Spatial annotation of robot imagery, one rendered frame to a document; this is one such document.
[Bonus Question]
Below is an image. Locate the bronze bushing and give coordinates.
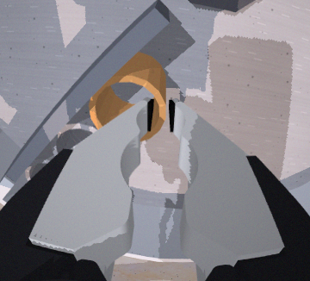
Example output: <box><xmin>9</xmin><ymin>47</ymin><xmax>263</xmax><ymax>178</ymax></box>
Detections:
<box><xmin>89</xmin><ymin>52</ymin><xmax>166</xmax><ymax>141</ymax></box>

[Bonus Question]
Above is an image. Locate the grey metal bushing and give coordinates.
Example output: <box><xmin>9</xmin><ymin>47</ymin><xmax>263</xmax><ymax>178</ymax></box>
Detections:
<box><xmin>25</xmin><ymin>141</ymin><xmax>54</xmax><ymax>181</ymax></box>
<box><xmin>52</xmin><ymin>100</ymin><xmax>97</xmax><ymax>157</ymax></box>

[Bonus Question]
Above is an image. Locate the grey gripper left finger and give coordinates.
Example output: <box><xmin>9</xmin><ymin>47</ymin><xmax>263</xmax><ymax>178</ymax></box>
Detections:
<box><xmin>0</xmin><ymin>97</ymin><xmax>154</xmax><ymax>281</ymax></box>

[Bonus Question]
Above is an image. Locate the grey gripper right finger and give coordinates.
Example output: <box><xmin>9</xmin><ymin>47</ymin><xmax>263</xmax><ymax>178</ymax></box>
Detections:
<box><xmin>169</xmin><ymin>98</ymin><xmax>310</xmax><ymax>281</ymax></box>

